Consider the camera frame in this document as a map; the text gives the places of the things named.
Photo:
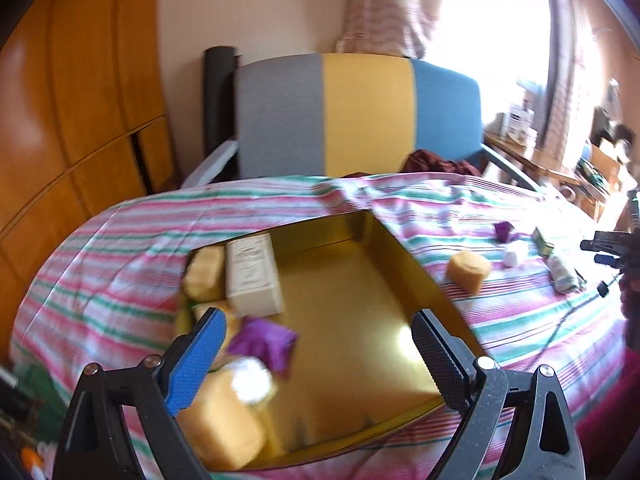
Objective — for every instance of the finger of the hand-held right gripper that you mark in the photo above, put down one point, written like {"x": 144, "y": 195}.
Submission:
{"x": 611, "y": 261}
{"x": 605, "y": 244}

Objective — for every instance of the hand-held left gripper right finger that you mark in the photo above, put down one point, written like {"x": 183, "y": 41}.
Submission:
{"x": 440, "y": 360}

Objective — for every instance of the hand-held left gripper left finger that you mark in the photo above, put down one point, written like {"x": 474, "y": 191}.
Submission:
{"x": 192, "y": 365}

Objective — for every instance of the grain bar with green wrapper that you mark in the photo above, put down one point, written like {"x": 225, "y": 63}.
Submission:
{"x": 565, "y": 275}

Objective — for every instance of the purple packet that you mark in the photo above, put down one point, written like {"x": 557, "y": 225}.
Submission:
{"x": 265, "y": 342}

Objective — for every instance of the gold square tin box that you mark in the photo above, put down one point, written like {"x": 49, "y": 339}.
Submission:
{"x": 350, "y": 310}

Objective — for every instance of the cream printed carton box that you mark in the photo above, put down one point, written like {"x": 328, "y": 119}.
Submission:
{"x": 252, "y": 270}

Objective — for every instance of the person's right hand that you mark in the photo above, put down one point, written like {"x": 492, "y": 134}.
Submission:
{"x": 631, "y": 310}

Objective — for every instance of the white mug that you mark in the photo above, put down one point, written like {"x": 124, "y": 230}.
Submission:
{"x": 567, "y": 191}

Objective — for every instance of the cardboard box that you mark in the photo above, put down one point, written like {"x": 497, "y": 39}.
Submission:
{"x": 605, "y": 160}

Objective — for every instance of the wooden side desk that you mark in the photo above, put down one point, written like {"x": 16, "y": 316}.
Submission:
{"x": 520, "y": 152}

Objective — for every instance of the striped tablecloth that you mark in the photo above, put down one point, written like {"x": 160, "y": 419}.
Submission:
{"x": 125, "y": 240}

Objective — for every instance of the white printed box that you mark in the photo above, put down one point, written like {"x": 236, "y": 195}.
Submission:
{"x": 520, "y": 122}

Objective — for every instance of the green bag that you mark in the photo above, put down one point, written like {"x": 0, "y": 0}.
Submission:
{"x": 37, "y": 377}

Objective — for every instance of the pink striped curtain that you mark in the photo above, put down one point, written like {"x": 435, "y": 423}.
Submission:
{"x": 390, "y": 5}
{"x": 565, "y": 85}

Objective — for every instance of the maroon cloth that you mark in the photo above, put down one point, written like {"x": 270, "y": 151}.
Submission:
{"x": 430, "y": 162}

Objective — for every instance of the window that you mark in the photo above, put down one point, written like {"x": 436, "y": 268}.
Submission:
{"x": 490, "y": 20}

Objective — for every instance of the grey yellow blue chair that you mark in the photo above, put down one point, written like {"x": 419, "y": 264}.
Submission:
{"x": 365, "y": 110}

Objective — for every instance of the black rolled mat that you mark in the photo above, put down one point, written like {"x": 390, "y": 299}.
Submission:
{"x": 218, "y": 90}

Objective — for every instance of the wooden wardrobe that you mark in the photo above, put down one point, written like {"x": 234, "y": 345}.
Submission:
{"x": 85, "y": 100}

